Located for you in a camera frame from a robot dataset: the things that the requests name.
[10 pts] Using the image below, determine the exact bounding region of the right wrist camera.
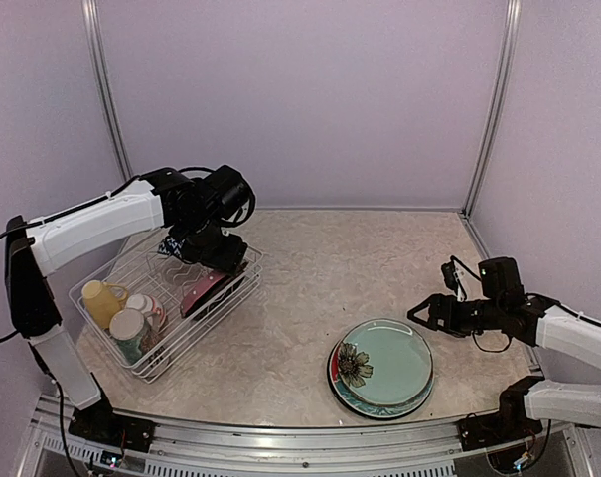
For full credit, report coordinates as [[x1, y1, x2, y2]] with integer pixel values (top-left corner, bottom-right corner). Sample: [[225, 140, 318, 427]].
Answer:
[[440, 258, 468, 302]]

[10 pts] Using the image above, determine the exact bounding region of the dark patterned plate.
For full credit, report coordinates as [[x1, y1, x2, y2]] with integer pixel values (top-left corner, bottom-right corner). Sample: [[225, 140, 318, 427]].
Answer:
[[187, 275, 244, 322]]

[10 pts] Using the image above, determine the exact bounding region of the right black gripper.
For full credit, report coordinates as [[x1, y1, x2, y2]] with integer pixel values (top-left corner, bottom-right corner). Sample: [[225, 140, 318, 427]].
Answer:
[[408, 292, 505, 338]]

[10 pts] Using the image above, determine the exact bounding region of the black rimmed plate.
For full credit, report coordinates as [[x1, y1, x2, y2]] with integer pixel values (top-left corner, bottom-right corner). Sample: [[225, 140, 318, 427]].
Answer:
[[327, 342, 436, 421]]

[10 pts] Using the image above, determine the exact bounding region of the right aluminium frame post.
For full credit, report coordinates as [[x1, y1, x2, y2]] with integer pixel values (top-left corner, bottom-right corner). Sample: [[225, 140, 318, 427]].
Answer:
[[462, 0, 522, 222]]

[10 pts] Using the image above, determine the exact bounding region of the left aluminium frame post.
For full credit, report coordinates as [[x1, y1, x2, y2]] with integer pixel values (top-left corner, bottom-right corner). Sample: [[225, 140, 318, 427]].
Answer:
[[81, 0, 133, 180]]

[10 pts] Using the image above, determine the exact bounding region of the white wire dish rack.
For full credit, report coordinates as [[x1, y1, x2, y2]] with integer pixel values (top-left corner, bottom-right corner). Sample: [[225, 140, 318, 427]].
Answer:
[[69, 232, 263, 384]]

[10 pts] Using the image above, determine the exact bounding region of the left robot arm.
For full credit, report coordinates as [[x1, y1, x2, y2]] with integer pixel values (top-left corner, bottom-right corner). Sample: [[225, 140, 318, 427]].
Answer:
[[1, 165, 256, 442]]

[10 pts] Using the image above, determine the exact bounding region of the blue white patterned bowl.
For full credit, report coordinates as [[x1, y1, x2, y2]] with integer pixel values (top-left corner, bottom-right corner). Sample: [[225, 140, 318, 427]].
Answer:
[[157, 236, 185, 261]]

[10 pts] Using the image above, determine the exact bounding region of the yellow ceramic mug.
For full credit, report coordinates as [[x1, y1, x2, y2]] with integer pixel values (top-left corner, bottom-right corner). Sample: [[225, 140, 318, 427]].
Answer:
[[81, 280, 129, 330]]

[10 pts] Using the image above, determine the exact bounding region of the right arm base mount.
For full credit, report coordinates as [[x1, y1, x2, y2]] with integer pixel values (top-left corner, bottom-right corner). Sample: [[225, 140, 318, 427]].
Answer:
[[456, 376, 543, 451]]

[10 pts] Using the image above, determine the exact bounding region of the aluminium frame post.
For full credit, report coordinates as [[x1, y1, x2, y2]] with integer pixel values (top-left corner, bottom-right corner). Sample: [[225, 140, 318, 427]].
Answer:
[[462, 0, 522, 222], [81, 0, 133, 180]]

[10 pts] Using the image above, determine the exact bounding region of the front aluminium rail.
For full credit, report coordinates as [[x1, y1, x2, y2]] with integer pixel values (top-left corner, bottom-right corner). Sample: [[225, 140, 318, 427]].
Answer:
[[15, 395, 597, 476]]

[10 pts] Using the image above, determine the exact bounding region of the white red patterned cup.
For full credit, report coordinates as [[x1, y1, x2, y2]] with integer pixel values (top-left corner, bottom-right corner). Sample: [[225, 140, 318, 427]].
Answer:
[[125, 293, 167, 332]]

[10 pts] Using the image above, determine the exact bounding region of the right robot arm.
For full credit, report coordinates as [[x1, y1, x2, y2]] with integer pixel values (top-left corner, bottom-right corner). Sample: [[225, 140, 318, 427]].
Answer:
[[407, 256, 601, 441]]

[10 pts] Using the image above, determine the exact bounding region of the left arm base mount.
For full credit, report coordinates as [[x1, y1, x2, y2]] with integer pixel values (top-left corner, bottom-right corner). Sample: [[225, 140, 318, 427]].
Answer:
[[69, 400, 156, 453]]

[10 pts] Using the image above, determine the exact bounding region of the floral green mug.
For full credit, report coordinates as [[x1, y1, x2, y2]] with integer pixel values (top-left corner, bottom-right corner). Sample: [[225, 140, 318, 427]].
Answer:
[[109, 308, 159, 365]]

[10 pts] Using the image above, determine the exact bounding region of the light green flower plate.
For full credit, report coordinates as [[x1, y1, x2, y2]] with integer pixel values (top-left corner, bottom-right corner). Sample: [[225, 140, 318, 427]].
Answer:
[[336, 318, 434, 408]]

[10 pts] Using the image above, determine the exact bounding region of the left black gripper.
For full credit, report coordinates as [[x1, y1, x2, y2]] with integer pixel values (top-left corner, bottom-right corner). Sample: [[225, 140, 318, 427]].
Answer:
[[177, 212, 247, 276]]

